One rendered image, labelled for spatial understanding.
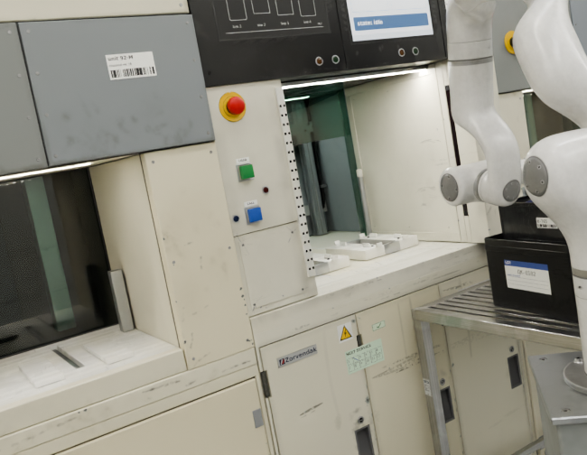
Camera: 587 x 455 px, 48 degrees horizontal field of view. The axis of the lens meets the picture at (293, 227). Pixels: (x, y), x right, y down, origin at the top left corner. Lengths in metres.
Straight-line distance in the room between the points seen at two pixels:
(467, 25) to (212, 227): 0.68
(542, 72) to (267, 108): 0.65
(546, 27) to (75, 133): 0.88
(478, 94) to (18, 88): 0.90
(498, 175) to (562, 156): 0.33
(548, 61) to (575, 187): 0.23
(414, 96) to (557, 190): 1.05
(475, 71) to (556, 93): 0.27
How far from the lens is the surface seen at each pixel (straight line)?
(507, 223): 1.67
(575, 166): 1.08
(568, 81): 1.18
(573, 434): 1.15
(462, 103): 1.43
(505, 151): 1.40
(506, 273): 1.66
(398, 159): 2.15
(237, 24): 1.56
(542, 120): 2.97
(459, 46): 1.41
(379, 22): 1.80
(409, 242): 2.06
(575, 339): 1.47
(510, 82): 2.11
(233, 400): 1.55
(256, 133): 1.54
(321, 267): 1.86
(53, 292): 1.83
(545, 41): 1.20
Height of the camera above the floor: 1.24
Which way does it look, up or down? 7 degrees down
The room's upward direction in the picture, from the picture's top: 10 degrees counter-clockwise
